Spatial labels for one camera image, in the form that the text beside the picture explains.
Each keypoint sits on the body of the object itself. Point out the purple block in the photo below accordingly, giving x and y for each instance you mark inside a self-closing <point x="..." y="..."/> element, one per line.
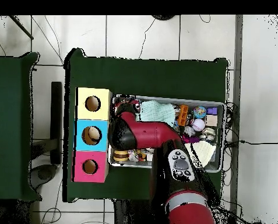
<point x="212" y="111"/>

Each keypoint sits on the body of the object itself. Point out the colourful speckled ball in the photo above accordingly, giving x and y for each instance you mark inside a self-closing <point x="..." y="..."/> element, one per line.
<point x="200" y="112"/>

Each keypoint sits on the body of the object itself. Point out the orange plastic toy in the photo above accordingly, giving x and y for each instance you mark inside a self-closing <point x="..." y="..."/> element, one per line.
<point x="183" y="114"/>

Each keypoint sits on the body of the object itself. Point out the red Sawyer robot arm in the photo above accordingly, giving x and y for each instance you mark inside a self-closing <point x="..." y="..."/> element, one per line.
<point x="148" y="133"/>

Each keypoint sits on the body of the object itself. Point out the mint green cloth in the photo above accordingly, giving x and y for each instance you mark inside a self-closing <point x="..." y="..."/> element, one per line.
<point x="158" y="113"/>

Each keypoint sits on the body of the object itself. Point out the cream yellow cloth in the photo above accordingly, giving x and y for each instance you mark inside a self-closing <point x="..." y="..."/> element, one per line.
<point x="205" y="153"/>

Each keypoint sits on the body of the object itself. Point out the white baseball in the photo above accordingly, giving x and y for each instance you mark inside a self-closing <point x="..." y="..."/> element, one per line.
<point x="199" y="124"/>

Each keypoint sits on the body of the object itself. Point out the clear mesh bin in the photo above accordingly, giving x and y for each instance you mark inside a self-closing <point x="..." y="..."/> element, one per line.
<point x="194" y="100"/>

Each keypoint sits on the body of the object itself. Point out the wooden box with three holes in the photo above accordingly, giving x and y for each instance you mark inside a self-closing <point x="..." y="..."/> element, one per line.
<point x="93" y="121"/>

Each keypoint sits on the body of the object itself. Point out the plain wooden block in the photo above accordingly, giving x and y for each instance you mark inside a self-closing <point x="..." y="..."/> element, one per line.
<point x="212" y="120"/>

